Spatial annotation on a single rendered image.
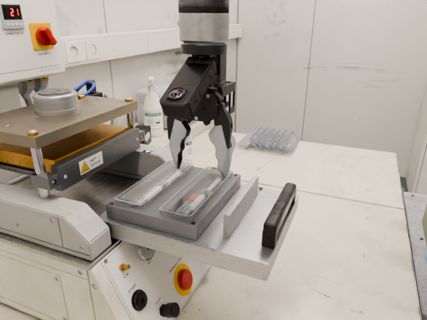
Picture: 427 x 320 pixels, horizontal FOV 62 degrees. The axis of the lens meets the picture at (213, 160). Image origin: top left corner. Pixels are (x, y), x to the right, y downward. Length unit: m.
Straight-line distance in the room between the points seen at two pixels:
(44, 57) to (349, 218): 0.88
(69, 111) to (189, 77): 0.29
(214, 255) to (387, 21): 2.55
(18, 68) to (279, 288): 0.71
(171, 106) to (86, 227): 0.24
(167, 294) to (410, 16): 2.56
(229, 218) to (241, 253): 0.05
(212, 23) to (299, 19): 2.44
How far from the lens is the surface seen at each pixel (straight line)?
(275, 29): 3.00
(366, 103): 2.98
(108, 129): 0.78
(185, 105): 0.47
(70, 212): 0.60
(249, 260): 0.51
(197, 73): 0.52
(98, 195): 0.79
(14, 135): 0.64
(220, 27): 0.54
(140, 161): 0.81
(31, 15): 0.89
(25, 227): 0.67
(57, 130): 0.63
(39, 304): 0.76
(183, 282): 0.74
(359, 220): 1.09
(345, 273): 0.88
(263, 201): 0.65
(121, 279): 0.63
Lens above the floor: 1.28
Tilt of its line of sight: 22 degrees down
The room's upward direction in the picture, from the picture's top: straight up
